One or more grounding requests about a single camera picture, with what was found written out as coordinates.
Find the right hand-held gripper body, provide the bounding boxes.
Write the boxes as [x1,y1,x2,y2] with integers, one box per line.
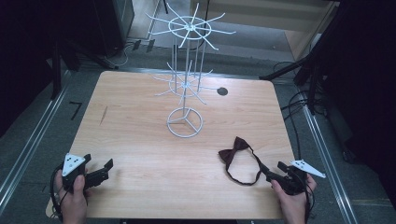
[273,159,327,197]

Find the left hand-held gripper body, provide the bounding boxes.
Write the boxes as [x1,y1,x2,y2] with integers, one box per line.
[61,152,110,191]

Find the dark red bow tie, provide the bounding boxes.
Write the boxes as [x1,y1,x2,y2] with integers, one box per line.
[218,135,269,187]

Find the person's right hand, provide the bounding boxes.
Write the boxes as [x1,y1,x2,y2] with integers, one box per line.
[270,173,318,224]

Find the person's left hand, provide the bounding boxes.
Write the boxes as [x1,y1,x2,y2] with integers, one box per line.
[54,169,91,224]

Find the black metal stand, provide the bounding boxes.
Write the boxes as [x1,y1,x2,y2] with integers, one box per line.
[50,36,120,101]

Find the black tripod stand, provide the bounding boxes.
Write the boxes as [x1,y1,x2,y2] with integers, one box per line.
[259,18,347,116]

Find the dark cabinet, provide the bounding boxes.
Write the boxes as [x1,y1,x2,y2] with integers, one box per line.
[92,0,135,58]

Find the light wooden cabinet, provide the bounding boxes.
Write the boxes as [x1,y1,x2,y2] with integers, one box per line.
[190,0,340,62]

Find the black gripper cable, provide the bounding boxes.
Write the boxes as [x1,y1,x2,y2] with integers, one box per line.
[303,181,315,224]
[49,163,65,220]

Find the metal floor rail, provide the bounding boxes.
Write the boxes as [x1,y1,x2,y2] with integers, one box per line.
[0,70,72,207]
[302,105,360,224]

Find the black floor cables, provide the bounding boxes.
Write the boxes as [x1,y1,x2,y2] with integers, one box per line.
[272,61,329,161]

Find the white wire display rack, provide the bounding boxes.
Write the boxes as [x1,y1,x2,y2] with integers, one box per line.
[145,2,237,139]

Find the white floor cable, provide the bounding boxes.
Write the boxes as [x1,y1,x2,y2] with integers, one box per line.
[104,39,138,68]

